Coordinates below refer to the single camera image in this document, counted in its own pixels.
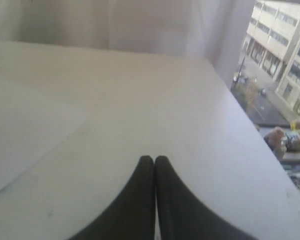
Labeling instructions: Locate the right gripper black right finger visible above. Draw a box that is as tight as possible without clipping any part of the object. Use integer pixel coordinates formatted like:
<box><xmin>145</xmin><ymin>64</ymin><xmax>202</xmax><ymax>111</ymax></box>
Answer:
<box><xmin>154</xmin><ymin>155</ymin><xmax>240</xmax><ymax>240</ymax></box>

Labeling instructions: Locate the white backdrop cloth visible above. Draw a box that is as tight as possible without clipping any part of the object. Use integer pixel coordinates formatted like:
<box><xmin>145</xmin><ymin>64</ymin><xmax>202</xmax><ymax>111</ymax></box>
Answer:
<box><xmin>0</xmin><ymin>0</ymin><xmax>254</xmax><ymax>86</ymax></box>

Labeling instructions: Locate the white paper sheet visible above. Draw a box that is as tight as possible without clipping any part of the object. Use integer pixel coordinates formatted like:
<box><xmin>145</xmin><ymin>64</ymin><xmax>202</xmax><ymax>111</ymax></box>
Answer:
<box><xmin>0</xmin><ymin>76</ymin><xmax>87</xmax><ymax>191</ymax></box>

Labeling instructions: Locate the beige building outside window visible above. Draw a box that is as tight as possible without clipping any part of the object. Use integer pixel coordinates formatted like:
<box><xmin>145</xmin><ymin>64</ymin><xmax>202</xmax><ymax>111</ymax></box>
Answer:
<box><xmin>242</xmin><ymin>0</ymin><xmax>300</xmax><ymax>120</ymax></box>

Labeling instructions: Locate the brown plush toy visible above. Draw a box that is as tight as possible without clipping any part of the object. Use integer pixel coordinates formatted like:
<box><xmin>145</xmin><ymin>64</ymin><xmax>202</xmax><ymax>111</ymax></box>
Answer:
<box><xmin>263</xmin><ymin>127</ymin><xmax>287</xmax><ymax>161</ymax></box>

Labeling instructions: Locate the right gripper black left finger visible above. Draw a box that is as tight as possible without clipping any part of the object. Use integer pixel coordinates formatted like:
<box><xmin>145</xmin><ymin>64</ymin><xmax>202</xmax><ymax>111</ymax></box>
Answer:
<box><xmin>72</xmin><ymin>155</ymin><xmax>156</xmax><ymax>240</ymax></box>

